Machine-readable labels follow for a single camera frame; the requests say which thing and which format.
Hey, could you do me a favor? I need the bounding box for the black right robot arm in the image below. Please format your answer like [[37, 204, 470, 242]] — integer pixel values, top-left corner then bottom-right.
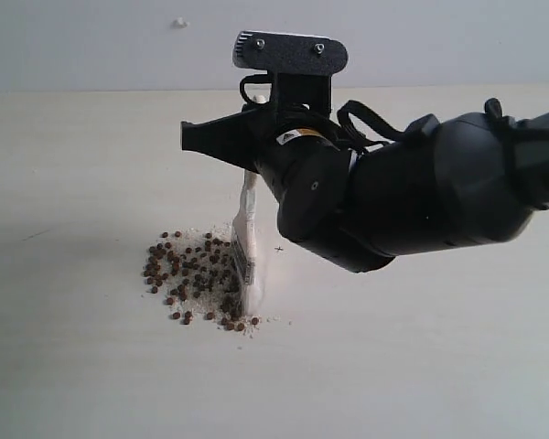
[[181, 73, 549, 273]]

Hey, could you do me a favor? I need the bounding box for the pile of rice and pellets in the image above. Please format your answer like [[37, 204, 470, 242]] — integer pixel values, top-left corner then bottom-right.
[[141, 227, 285, 338]]

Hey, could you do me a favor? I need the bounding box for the small white wall hook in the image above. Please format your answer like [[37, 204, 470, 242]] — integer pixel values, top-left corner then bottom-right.
[[172, 17, 189, 28]]

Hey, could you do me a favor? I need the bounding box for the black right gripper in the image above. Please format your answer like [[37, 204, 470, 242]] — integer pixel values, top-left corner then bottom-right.
[[180, 96, 393, 273]]

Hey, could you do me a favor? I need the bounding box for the white paint brush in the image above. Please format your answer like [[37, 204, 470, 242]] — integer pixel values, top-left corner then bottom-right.
[[231, 93, 269, 319]]

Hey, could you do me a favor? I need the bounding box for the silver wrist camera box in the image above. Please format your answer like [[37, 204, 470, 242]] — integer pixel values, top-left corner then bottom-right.
[[232, 30, 349, 76]]

